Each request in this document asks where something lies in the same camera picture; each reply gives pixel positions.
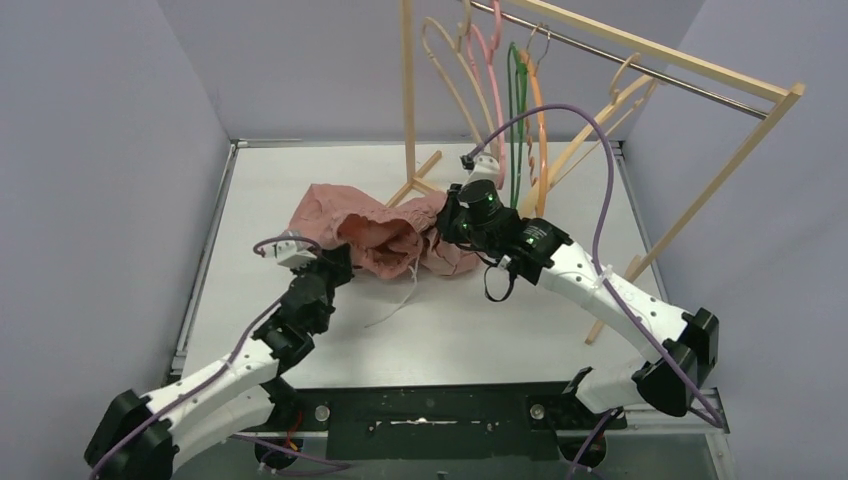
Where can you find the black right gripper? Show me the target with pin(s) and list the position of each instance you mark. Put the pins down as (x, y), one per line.
(446, 220)

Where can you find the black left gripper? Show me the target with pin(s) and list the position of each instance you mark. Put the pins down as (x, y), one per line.
(336, 263)

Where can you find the pink shorts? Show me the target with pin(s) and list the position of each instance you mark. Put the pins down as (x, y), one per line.
(384, 240)

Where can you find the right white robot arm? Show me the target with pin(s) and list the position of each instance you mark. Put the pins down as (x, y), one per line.
(677, 349)

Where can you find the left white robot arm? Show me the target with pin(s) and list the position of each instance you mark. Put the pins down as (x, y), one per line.
(152, 435)

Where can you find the pink plastic hanger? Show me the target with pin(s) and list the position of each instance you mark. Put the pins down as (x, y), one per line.
(473, 36)

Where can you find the orange plastic hanger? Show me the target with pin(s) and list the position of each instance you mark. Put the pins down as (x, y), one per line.
(538, 150)

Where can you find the beige wooden hanger right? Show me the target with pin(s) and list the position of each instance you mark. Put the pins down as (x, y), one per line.
(623, 103)

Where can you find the wooden clothes rack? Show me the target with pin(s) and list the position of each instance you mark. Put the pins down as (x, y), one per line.
(783, 99)

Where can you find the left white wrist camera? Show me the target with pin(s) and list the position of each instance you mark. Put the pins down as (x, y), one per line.
(291, 250)

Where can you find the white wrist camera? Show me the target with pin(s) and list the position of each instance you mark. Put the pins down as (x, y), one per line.
(291, 250)
(482, 167)

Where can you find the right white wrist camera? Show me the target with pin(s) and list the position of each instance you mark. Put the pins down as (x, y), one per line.
(482, 167)

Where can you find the black metal base frame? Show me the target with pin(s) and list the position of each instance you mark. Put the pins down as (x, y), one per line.
(540, 421)

